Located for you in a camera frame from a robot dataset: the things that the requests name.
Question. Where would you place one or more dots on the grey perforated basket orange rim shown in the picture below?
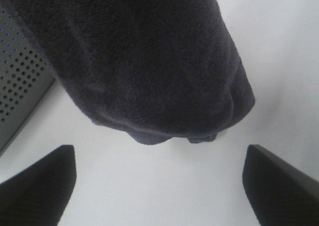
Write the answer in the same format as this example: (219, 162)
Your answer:
(24, 78)

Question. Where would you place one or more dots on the dark navy towel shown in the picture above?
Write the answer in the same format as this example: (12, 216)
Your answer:
(156, 69)

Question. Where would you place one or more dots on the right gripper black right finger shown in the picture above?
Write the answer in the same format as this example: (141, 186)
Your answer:
(279, 193)

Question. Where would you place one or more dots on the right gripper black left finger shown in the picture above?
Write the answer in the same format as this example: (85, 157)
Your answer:
(38, 195)

